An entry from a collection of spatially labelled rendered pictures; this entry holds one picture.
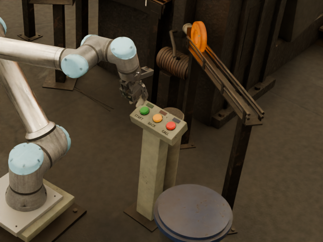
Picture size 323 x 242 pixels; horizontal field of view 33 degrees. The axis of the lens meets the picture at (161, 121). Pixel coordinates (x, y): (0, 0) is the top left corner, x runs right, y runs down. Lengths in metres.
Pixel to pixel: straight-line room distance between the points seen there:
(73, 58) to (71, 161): 1.12
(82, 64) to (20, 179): 0.70
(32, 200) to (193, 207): 0.76
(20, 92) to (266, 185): 1.40
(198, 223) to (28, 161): 0.79
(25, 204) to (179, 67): 1.07
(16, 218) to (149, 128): 0.73
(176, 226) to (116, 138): 1.16
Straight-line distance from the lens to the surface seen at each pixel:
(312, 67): 4.19
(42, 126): 2.56
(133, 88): 2.23
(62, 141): 2.60
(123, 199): 2.84
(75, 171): 2.98
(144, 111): 2.40
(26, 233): 2.54
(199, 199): 2.27
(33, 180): 2.49
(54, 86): 3.61
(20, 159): 2.45
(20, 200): 2.57
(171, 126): 2.33
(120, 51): 2.06
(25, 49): 2.17
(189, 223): 2.18
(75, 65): 2.02
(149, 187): 2.59
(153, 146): 2.42
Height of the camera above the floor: 2.03
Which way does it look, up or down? 37 degrees down
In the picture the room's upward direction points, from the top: 6 degrees clockwise
